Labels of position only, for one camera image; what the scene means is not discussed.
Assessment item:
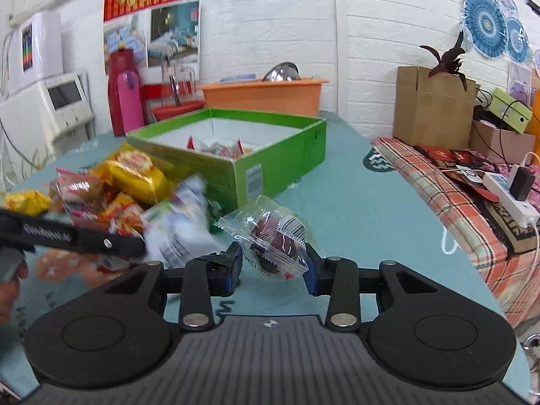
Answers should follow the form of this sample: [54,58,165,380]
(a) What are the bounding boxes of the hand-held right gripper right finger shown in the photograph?
[302,241,439,332]

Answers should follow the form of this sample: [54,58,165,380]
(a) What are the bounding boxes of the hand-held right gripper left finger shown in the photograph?
[105,242,244,332]

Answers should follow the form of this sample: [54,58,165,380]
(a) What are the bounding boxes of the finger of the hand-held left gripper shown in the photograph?
[0,209,146,261]

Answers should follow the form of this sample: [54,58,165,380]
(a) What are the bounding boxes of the clear packet with brown snack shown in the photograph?
[215,195,311,281]

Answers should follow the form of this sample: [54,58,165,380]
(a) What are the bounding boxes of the white green snack packet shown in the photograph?
[141,176,231,269]

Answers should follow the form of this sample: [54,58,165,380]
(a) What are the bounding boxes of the pile of colourful snack packets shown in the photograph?
[0,143,178,288]

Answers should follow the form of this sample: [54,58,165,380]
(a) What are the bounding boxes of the green cardboard box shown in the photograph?
[127,107,328,212]

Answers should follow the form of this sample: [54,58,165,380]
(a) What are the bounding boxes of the person's left hand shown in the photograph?
[0,263,28,325]

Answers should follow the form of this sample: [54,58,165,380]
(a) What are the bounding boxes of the teal tablecloth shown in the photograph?
[0,110,533,398]

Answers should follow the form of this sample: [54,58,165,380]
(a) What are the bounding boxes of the small red white packets group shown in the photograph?
[186,135,254,160]

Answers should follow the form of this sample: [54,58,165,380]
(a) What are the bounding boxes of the white appliance with screen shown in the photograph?
[0,72,96,166]

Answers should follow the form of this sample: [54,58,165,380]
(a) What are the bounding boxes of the pink bottle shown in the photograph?
[117,71,146,134]

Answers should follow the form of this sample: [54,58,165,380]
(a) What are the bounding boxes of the red thermos flask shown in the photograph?
[107,48,136,136]

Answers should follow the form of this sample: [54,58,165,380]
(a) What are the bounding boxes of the orange plaid cloth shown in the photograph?
[371,137,540,330]

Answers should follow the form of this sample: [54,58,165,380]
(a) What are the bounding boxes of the red plastic basket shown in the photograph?
[141,84,207,122]

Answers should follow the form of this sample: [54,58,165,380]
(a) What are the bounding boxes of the orange plastic basin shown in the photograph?
[196,78,330,117]

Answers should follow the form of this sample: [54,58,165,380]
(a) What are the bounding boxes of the glass pitcher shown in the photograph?
[161,64,198,107]

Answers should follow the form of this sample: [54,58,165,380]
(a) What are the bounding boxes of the red envelopes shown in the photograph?
[415,145,508,204]

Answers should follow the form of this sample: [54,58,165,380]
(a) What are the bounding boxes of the black patterned cloth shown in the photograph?
[484,202,540,256]

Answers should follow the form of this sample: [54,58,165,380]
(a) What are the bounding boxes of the metal bowl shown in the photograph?
[262,62,301,83]

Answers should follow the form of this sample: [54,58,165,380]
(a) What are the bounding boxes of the tall cardboard box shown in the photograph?
[393,65,482,149]

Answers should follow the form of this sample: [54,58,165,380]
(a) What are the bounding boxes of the white power strip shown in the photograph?
[482,171,540,229]

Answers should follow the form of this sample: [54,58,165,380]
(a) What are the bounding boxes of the bedroom photo poster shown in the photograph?
[103,0,201,75]

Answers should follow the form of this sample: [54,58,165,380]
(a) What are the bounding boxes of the small cardboard box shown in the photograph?
[469,119,537,165]

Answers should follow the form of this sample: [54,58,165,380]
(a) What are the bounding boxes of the black charger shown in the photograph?
[508,166,536,202]

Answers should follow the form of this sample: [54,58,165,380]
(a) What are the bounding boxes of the dark red leafy plant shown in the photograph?
[420,29,469,92]

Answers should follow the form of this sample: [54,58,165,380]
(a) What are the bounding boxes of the green shoe box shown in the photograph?
[485,88,533,134]

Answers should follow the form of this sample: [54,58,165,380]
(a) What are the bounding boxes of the large blue paper fan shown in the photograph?
[462,0,509,58]

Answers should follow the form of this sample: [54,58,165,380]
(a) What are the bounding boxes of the medium blue paper fan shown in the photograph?
[504,17,531,65]

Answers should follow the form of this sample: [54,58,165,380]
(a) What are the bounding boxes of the small blue paper fan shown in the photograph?
[497,0,519,20]

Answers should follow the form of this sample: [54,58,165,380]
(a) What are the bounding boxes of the white cable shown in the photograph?
[440,218,460,254]

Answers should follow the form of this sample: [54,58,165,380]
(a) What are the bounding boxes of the black cables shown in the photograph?
[473,88,513,166]

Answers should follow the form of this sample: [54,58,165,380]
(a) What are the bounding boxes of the small wall picture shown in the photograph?
[508,61,533,104]

